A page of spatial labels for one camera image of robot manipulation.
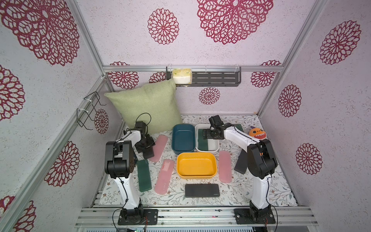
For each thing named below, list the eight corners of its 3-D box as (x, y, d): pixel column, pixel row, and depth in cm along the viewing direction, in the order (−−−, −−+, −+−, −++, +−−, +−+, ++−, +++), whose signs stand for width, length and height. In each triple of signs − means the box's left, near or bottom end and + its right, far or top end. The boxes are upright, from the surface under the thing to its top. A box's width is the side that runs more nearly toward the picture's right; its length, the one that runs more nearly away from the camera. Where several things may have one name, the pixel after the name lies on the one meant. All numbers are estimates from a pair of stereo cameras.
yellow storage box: (176, 179, 89) (176, 175, 84) (177, 155, 99) (177, 150, 94) (217, 179, 89) (219, 175, 84) (214, 155, 99) (215, 150, 94)
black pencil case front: (185, 197, 82) (185, 196, 80) (185, 185, 86) (185, 183, 84) (219, 197, 82) (220, 196, 80) (217, 185, 86) (218, 183, 84)
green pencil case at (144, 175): (141, 192, 84) (140, 191, 82) (137, 162, 96) (137, 160, 94) (152, 189, 85) (151, 188, 83) (147, 159, 97) (147, 158, 95)
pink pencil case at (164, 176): (153, 193, 84) (153, 192, 82) (164, 159, 97) (163, 158, 95) (165, 195, 83) (165, 194, 81) (174, 161, 96) (174, 160, 95)
